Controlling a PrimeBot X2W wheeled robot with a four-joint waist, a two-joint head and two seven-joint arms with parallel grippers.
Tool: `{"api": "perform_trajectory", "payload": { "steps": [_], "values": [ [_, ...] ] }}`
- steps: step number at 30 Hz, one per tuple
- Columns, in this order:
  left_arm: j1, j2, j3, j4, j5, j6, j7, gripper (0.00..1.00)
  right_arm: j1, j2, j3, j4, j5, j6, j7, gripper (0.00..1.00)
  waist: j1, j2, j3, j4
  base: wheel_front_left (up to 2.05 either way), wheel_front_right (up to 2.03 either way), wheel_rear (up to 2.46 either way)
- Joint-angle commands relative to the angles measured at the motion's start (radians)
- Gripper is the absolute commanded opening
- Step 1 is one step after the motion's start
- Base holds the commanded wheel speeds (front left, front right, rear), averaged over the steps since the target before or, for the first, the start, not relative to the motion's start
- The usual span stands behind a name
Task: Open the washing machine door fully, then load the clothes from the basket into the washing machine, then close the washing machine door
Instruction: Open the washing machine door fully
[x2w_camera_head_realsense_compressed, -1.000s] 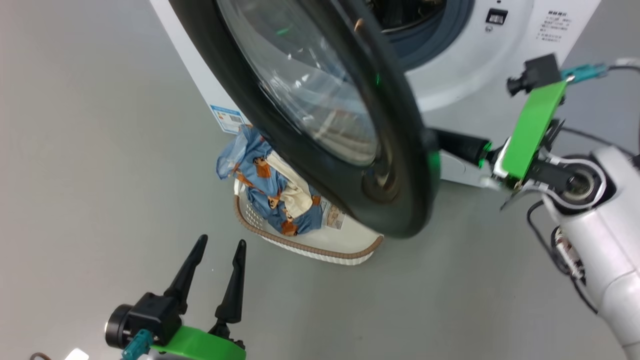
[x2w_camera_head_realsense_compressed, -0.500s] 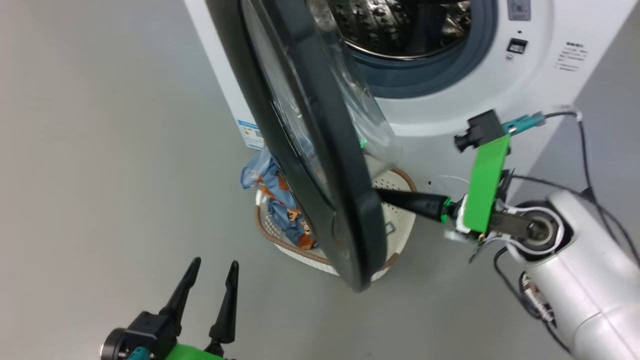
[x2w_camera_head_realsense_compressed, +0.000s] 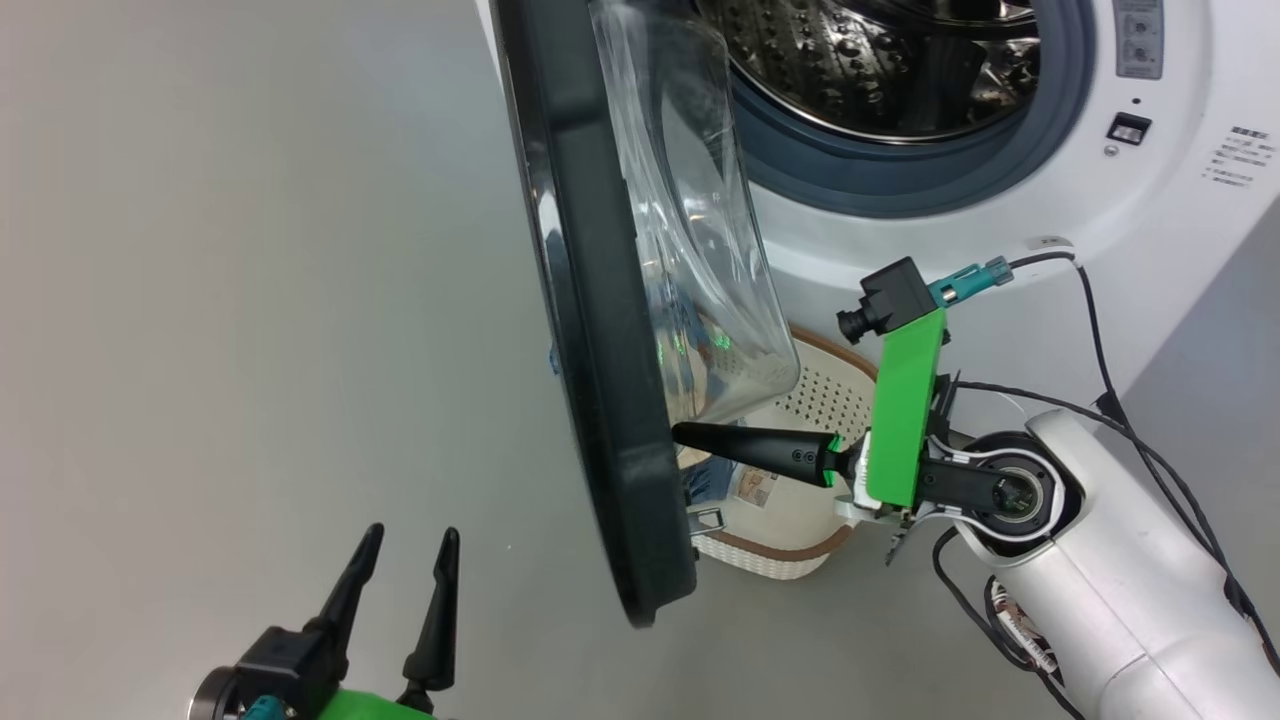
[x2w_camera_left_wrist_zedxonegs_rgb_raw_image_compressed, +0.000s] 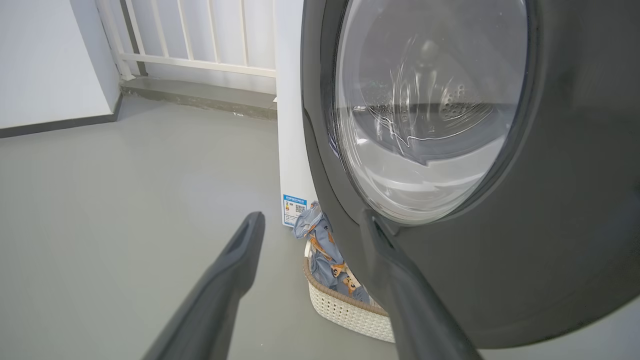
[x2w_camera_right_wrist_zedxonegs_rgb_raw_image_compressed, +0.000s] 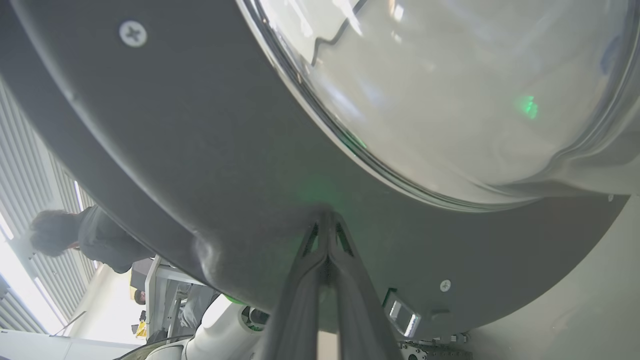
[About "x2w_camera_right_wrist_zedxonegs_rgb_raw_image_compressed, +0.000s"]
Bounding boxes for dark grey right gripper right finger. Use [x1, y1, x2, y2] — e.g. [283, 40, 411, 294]
[329, 212, 403, 360]

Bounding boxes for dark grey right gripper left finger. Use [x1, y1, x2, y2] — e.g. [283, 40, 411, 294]
[262, 212, 331, 360]

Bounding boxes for person in dark grey shirt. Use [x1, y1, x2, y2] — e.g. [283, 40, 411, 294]
[29, 205, 152, 275]

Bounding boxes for white desk frame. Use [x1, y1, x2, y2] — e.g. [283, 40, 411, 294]
[144, 255, 217, 342]

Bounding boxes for dark grey washing machine door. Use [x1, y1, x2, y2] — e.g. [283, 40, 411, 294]
[0, 0, 640, 360]

